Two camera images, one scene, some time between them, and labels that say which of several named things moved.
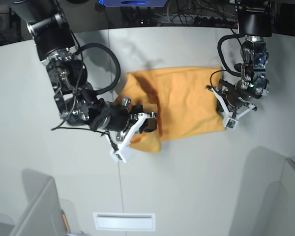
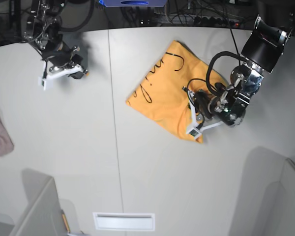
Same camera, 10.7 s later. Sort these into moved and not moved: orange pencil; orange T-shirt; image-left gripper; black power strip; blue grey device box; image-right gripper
Moved: orange T-shirt; image-right gripper; image-left gripper
Not moved: blue grey device box; orange pencil; black power strip
